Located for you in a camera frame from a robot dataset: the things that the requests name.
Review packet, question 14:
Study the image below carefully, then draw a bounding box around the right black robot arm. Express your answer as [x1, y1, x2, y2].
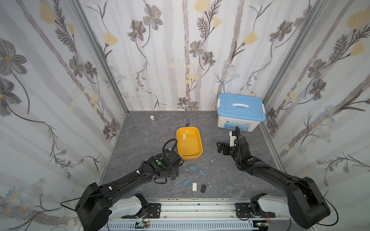
[216, 127, 340, 229]

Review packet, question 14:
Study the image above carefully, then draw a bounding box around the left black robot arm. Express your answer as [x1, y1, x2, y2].
[73, 139, 184, 231]

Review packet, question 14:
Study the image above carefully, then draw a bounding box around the yellow plastic storage tray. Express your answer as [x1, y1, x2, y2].
[176, 127, 203, 160]

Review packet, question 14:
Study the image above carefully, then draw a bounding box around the blue lid storage box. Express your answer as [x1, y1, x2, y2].
[217, 93, 267, 132]

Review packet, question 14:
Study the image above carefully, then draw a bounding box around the clear beaker blue base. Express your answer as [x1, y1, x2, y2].
[184, 117, 192, 127]

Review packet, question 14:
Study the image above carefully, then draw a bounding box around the glass flask with stopper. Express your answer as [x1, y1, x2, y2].
[150, 115, 159, 130]

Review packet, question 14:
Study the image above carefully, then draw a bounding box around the small circuit board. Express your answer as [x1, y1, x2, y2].
[135, 221, 150, 229]

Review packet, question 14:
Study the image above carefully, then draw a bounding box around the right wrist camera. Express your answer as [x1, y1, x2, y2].
[229, 131, 237, 147]

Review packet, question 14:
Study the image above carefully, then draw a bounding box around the aluminium frame rail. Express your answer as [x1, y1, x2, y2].
[77, 198, 319, 223]

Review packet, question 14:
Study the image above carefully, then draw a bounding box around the white perforated cable duct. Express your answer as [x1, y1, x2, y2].
[100, 220, 259, 231]

